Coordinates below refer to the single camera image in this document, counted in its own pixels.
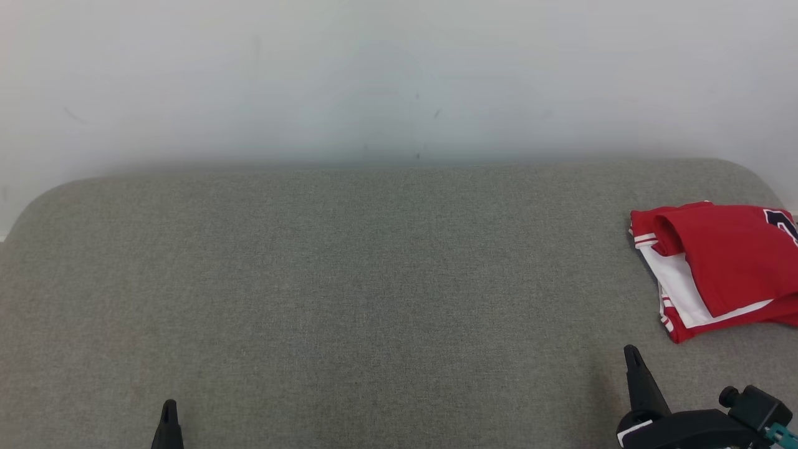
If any red basketball jersey white trim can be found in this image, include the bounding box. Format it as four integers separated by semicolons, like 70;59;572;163
628;200;798;345

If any black right cable teal plug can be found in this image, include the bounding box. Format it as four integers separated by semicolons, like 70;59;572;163
766;423;798;447

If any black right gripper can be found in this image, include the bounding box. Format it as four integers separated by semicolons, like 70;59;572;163
615;344;759;449

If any grey fabric sofa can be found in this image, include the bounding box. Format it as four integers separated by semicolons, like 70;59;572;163
0;158;798;449

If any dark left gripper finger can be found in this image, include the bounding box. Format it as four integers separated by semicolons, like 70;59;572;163
151;399;185;449

